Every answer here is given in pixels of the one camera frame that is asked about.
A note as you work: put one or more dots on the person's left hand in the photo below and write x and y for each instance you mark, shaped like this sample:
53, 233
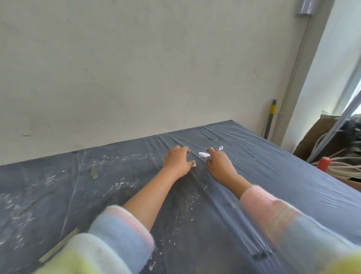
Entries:
176, 163

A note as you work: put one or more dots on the person's right hand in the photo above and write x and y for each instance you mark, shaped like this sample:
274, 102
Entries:
221, 166

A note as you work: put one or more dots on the pale green tape strip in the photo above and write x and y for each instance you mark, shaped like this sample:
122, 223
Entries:
59, 245

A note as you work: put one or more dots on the person's left forearm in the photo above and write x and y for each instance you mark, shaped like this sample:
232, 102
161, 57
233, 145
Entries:
146, 203

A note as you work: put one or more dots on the person's right forearm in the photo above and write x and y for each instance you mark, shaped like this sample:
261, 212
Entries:
282, 220

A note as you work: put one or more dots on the dark grey covered table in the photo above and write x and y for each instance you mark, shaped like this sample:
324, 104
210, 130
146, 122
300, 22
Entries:
268, 169

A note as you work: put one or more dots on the grey pole yellow band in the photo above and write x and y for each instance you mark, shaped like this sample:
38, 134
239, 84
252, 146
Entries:
270, 121

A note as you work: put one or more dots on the brown cardboard box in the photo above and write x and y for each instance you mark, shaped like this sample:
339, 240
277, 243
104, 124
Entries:
310, 141

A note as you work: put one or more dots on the red capped item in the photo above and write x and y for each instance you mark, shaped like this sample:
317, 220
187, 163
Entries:
323, 163

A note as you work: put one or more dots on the grey plastic pipe end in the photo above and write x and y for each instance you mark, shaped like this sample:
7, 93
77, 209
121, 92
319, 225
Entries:
307, 7

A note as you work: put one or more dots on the grey wall pipe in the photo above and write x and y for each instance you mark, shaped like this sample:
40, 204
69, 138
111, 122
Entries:
294, 70

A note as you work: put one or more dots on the grey metal rail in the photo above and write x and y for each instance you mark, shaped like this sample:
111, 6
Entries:
338, 124

